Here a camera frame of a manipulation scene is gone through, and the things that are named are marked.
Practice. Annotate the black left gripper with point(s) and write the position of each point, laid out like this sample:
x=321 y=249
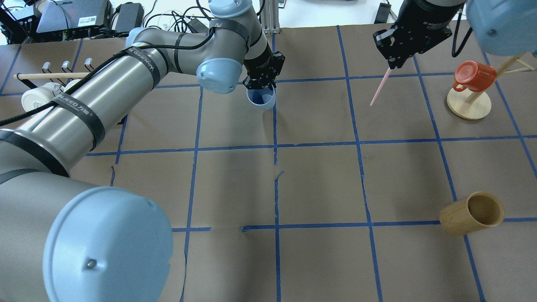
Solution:
x=259 y=61

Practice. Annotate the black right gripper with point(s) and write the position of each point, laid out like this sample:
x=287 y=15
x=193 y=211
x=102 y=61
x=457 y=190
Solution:
x=423 y=19

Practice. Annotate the light blue plastic cup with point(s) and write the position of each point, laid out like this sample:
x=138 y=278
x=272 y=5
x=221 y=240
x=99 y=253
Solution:
x=264 y=98

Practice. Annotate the pink chopstick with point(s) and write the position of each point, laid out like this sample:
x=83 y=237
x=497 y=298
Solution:
x=381 y=85

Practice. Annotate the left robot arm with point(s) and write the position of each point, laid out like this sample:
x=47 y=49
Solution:
x=63 y=240

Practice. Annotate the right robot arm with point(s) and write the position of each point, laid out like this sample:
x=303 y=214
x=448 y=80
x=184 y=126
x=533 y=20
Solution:
x=501 y=27

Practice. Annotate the orange mug on stand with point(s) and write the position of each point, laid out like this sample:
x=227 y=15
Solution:
x=474 y=76

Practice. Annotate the wooden mug tree stand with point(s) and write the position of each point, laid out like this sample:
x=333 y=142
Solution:
x=476 y=105

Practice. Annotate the black power adapter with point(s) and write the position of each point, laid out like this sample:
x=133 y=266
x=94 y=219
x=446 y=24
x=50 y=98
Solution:
x=128 y=17

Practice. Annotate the bamboo cylinder holder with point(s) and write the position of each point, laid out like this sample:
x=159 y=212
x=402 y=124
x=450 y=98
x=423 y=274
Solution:
x=477 y=212

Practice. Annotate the black computer box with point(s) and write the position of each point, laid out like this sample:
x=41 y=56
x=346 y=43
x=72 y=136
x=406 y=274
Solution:
x=75 y=16

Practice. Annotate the white mug far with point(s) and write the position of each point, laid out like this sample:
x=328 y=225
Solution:
x=39 y=96

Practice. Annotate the aluminium frame post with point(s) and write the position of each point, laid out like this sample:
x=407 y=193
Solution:
x=270 y=16

